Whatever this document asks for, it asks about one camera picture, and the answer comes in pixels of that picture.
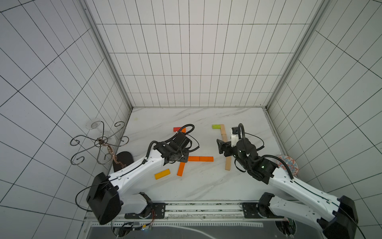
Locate orange block horizontal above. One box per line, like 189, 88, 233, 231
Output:
177, 162, 186, 177

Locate natural block diagonal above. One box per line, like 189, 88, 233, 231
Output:
225, 156, 232, 171
220, 124, 226, 135

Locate natural block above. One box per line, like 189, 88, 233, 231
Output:
221, 134, 228, 142

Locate yellow-orange wooden block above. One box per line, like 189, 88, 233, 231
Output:
155, 169, 171, 180

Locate long orange block bottom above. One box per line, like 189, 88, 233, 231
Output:
199, 156, 214, 162

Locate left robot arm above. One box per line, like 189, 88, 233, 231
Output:
86, 129, 200, 225

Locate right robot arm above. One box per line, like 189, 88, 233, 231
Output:
216, 124, 361, 239

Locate dark oval stand base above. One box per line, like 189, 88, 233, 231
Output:
113, 151, 134, 172

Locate patterned red blue plate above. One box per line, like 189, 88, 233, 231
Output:
279, 155, 299, 176

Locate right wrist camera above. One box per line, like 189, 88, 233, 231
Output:
231, 126, 241, 147

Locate aluminium mounting rail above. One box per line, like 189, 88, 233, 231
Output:
85, 200, 323, 229

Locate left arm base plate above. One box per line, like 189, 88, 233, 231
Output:
124, 203, 167, 219

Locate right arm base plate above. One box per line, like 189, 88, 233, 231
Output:
241, 202, 283, 219

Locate ornate metal wire stand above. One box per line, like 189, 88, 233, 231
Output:
70, 120, 129, 168

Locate right base cable bundle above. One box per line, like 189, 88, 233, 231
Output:
276, 219, 297, 238

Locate electronics board with wires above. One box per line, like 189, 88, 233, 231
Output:
110, 221, 153, 239

